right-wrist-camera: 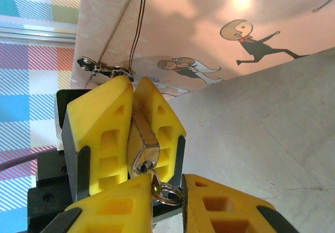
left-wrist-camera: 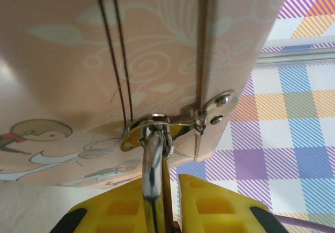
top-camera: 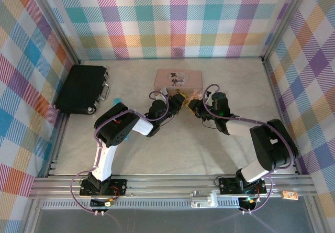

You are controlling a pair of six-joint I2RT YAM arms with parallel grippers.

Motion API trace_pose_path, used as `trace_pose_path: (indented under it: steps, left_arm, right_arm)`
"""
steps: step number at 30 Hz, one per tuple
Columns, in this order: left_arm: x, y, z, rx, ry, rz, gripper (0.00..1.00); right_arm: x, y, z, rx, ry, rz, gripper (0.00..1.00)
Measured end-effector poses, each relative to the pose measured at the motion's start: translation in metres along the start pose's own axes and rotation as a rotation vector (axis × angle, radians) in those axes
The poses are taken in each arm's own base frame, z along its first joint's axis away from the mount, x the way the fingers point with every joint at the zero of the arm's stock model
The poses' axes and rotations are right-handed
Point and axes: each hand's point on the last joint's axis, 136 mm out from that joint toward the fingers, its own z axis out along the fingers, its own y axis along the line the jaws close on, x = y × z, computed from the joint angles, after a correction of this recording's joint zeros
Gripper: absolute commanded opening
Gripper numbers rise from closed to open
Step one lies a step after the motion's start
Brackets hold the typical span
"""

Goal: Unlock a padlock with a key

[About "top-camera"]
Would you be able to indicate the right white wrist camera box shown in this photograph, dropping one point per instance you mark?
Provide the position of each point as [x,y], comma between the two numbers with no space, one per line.
[208,98]

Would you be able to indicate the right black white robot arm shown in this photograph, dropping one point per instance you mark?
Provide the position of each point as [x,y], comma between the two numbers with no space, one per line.
[269,144]

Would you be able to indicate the teal plastic object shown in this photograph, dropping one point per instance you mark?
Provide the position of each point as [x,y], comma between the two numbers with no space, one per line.
[117,101]

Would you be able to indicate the aluminium corner post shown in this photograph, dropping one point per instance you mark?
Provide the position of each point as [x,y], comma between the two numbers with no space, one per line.
[285,21]
[56,24]

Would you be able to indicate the black carry case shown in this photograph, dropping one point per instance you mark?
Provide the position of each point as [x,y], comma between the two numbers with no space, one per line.
[78,89]

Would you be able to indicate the white plastic bracket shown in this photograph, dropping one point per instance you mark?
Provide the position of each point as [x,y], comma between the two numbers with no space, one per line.
[202,199]

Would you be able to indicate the aluminium frame rail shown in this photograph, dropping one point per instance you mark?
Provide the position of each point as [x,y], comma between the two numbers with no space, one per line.
[170,184]

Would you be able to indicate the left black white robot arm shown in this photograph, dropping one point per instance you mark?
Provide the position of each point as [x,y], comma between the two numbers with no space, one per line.
[117,124]

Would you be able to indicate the brass padlock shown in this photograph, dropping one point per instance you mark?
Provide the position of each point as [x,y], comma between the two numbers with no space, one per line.
[178,90]

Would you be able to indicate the orange tag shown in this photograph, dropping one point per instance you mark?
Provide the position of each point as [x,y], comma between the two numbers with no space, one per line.
[290,195]

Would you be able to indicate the pink tin box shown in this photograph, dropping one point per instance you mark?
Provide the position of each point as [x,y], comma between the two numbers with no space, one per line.
[179,77]

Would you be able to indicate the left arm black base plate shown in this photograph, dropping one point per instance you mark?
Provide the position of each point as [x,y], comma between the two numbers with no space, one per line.
[117,187]

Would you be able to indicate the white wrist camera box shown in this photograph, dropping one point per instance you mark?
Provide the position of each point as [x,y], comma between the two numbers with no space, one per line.
[161,93]
[208,98]

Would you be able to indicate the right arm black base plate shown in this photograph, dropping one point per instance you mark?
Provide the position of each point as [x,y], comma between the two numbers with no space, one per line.
[227,186]

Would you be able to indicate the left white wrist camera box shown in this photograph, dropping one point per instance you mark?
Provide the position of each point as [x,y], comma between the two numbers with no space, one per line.
[161,93]

